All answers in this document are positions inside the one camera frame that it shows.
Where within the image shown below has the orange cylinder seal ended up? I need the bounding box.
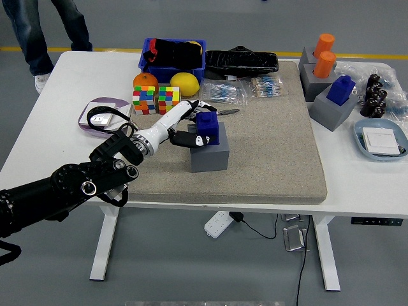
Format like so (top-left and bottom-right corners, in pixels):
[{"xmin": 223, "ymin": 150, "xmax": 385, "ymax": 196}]
[
  {"xmin": 312, "ymin": 50, "xmax": 337, "ymax": 79},
  {"xmin": 314, "ymin": 33, "xmax": 336, "ymax": 59}
]

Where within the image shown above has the bag of blue resistors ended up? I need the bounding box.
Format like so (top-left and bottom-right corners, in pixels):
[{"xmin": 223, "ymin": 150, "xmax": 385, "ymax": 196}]
[{"xmin": 198, "ymin": 78, "xmax": 249, "ymax": 106}]

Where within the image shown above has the clear bag of blue parts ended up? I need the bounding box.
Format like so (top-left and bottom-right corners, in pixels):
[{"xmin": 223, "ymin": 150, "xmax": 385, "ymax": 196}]
[{"xmin": 381, "ymin": 75, "xmax": 408, "ymax": 122}]

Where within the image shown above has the black table control panel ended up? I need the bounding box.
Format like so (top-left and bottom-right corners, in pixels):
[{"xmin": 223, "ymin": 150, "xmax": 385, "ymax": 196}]
[{"xmin": 351, "ymin": 217, "xmax": 404, "ymax": 226}]

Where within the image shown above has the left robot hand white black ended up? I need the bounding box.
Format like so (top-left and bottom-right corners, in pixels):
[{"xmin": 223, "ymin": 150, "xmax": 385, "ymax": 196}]
[{"xmin": 145, "ymin": 99, "xmax": 221, "ymax": 154}]

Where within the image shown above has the black plastic tray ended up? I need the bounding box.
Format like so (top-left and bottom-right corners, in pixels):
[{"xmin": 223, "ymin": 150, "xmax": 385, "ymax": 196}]
[{"xmin": 204, "ymin": 45, "xmax": 280, "ymax": 80}]

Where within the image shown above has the person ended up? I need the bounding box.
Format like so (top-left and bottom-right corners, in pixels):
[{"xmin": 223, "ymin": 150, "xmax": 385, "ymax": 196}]
[{"xmin": 1, "ymin": 0, "xmax": 94, "ymax": 94}]

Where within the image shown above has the light blue shallow tray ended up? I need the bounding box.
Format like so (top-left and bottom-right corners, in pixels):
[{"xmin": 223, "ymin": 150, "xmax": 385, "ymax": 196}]
[{"xmin": 353, "ymin": 119, "xmax": 408, "ymax": 163}]

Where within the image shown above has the purple shallow tray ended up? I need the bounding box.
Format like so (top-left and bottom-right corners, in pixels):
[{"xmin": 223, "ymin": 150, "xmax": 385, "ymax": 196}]
[{"xmin": 78, "ymin": 96, "xmax": 132, "ymax": 138}]

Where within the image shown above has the orange fruit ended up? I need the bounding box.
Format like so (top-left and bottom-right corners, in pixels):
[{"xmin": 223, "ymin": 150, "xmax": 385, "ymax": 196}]
[{"xmin": 133, "ymin": 72, "xmax": 159, "ymax": 93}]

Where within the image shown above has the yellow lemon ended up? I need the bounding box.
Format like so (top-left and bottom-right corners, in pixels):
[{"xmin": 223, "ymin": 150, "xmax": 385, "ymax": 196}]
[{"xmin": 170, "ymin": 71, "xmax": 201, "ymax": 98}]

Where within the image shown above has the blue square seal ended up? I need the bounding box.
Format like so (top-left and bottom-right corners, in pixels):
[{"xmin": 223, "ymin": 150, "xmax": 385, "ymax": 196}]
[
  {"xmin": 325, "ymin": 75, "xmax": 356, "ymax": 106},
  {"xmin": 196, "ymin": 111, "xmax": 221, "ymax": 147}
]

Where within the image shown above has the black cloth with red trim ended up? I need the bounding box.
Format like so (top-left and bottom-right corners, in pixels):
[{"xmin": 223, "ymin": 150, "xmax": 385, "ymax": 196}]
[{"xmin": 142, "ymin": 38, "xmax": 203, "ymax": 69}]

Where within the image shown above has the grey-brown mat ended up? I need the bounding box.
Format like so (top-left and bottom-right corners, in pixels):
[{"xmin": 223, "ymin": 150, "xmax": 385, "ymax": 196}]
[{"xmin": 115, "ymin": 60, "xmax": 328, "ymax": 205}]

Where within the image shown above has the white table leg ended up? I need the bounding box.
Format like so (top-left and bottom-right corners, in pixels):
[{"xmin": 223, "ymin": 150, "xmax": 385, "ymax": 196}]
[
  {"xmin": 312, "ymin": 215, "xmax": 341, "ymax": 291},
  {"xmin": 89, "ymin": 206, "xmax": 121, "ymax": 281}
]

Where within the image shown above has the blue plastic bin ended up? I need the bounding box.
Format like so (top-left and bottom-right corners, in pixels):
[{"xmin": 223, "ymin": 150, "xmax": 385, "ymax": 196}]
[{"xmin": 138, "ymin": 38, "xmax": 207, "ymax": 84}]

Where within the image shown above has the colourful puzzle cube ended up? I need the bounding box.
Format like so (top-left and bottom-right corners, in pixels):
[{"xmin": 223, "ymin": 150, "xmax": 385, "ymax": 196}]
[
  {"xmin": 158, "ymin": 85, "xmax": 182, "ymax": 116},
  {"xmin": 132, "ymin": 85, "xmax": 157, "ymax": 115}
]

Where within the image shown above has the white power strip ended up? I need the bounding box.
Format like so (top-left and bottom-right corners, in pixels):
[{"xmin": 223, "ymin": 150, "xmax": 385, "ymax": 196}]
[{"xmin": 203, "ymin": 210, "xmax": 235, "ymax": 238}]

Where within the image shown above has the white switch panel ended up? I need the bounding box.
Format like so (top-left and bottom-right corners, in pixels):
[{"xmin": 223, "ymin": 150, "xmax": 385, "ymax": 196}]
[
  {"xmin": 361, "ymin": 127, "xmax": 402, "ymax": 156},
  {"xmin": 106, "ymin": 105, "xmax": 133, "ymax": 131}
]

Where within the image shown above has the clear plastic bag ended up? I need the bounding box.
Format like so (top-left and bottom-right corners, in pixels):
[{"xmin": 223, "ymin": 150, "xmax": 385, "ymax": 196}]
[{"xmin": 334, "ymin": 61, "xmax": 396, "ymax": 96}]

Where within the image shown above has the grey seal holder block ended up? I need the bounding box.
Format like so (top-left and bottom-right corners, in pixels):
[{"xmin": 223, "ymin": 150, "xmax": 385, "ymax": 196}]
[
  {"xmin": 298, "ymin": 47, "xmax": 337, "ymax": 69},
  {"xmin": 309, "ymin": 85, "xmax": 360, "ymax": 133},
  {"xmin": 187, "ymin": 122, "xmax": 230, "ymax": 173},
  {"xmin": 298, "ymin": 62, "xmax": 340, "ymax": 103}
]

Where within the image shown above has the black floor cable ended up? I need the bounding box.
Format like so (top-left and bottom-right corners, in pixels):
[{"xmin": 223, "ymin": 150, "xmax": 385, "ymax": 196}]
[{"xmin": 295, "ymin": 215, "xmax": 312, "ymax": 306}]

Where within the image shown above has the black plug with cord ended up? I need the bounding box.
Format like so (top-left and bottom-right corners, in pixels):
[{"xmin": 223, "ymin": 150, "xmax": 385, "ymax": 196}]
[{"xmin": 228, "ymin": 211, "xmax": 279, "ymax": 240}]

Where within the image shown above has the bag of tan resistors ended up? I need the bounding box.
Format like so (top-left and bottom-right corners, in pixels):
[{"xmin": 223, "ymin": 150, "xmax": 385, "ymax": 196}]
[{"xmin": 247, "ymin": 75, "xmax": 286, "ymax": 99}]

